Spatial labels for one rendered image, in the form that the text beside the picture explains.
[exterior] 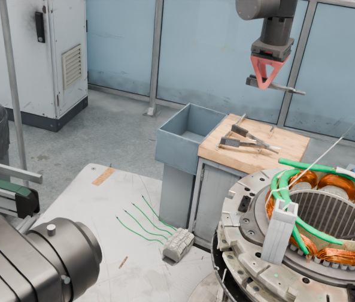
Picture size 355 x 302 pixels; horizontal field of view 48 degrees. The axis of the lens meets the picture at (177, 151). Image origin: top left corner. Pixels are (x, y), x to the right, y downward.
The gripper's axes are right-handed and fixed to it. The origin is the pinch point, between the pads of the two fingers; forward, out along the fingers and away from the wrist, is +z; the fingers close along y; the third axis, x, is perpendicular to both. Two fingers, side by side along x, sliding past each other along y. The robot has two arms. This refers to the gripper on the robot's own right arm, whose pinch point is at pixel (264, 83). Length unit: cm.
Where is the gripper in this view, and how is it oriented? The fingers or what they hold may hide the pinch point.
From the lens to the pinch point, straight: 89.6
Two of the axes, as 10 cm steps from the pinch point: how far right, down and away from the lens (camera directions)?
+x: 9.0, 3.0, -3.3
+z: -0.8, 8.4, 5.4
